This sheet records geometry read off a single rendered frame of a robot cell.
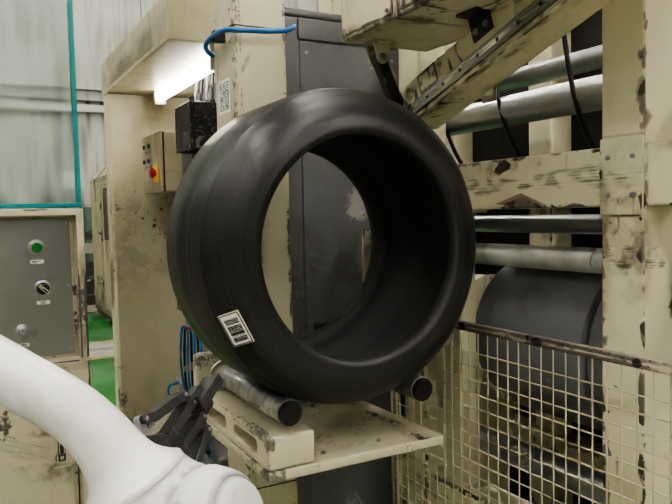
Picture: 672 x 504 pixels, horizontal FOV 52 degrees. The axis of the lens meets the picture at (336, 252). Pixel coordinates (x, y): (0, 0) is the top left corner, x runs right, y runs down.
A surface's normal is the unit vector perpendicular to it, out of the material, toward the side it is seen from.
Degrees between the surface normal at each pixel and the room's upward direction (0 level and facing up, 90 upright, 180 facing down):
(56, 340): 90
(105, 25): 90
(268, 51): 90
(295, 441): 90
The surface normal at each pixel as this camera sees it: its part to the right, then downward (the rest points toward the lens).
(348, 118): 0.45, -0.14
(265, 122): -0.10, -0.52
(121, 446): 0.44, -0.44
